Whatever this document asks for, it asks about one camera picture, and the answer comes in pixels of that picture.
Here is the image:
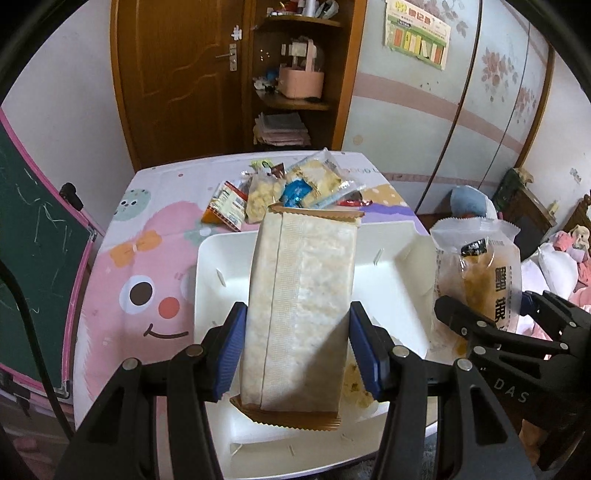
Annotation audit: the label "green chalkboard with pink frame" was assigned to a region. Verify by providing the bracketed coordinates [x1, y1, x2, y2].
[0, 108, 105, 400]

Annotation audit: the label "metal door handle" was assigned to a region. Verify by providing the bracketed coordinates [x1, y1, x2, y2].
[215, 42, 238, 71]

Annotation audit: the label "clear packet of golden snack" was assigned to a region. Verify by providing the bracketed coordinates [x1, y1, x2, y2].
[429, 217, 525, 356]

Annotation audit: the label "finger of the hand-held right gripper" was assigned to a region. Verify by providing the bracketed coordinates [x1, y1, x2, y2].
[434, 295, 525, 357]
[522, 290, 591, 357]

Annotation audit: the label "blue plush toy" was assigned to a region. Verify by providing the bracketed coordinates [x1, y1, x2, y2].
[450, 185, 497, 219]

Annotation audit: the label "floral sliding wardrobe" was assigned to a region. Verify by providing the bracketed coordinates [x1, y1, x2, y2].
[342, 0, 559, 215]

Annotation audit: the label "orange packet with white label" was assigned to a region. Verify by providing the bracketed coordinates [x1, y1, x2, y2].
[202, 181, 250, 232]

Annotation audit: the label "black cable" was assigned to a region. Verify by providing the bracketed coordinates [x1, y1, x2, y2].
[0, 261, 75, 439]

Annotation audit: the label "clear bag with bun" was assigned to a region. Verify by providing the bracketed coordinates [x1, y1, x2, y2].
[243, 168, 287, 224]

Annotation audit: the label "white plastic bin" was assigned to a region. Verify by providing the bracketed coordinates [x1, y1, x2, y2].
[182, 217, 444, 476]

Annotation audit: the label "dark wooden headboard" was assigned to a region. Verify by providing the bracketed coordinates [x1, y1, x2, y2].
[496, 168, 557, 252]

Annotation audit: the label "blue foil snack packet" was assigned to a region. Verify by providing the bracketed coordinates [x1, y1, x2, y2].
[281, 179, 311, 208]

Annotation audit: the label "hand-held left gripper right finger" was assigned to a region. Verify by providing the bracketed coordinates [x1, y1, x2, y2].
[348, 301, 539, 480]

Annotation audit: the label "pale yellow snack packet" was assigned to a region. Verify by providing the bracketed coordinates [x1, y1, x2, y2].
[342, 355, 376, 409]

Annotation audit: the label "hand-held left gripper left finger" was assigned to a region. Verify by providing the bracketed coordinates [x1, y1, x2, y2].
[53, 302, 249, 480]

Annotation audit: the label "small figurines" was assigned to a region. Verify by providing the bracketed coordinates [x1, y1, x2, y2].
[253, 69, 280, 93]

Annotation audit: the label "clutter of shelf ornaments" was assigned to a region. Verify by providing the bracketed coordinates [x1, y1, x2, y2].
[272, 0, 340, 19]

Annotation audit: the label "clear packet of cream wafers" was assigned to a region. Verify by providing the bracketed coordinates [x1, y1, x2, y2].
[286, 148, 365, 208]

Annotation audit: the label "white pillow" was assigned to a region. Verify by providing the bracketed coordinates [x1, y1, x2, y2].
[522, 242, 580, 301]

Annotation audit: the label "wall calendar poster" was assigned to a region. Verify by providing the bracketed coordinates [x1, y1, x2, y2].
[384, 0, 452, 71]

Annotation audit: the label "wooden corner shelf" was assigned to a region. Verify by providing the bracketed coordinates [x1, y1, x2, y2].
[242, 0, 368, 153]

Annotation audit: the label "pink basket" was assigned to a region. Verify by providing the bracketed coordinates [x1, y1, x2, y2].
[278, 41, 325, 99]

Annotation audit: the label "brown wooden door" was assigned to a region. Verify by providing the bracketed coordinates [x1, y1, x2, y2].
[111, 0, 254, 169]

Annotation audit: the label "stack of folded cloths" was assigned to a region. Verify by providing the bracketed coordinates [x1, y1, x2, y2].
[253, 112, 311, 147]

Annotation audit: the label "black chalkboard knob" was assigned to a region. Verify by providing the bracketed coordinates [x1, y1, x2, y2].
[60, 183, 84, 210]

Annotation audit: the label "long beige snack packet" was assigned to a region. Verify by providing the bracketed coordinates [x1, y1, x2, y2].
[230, 202, 365, 432]

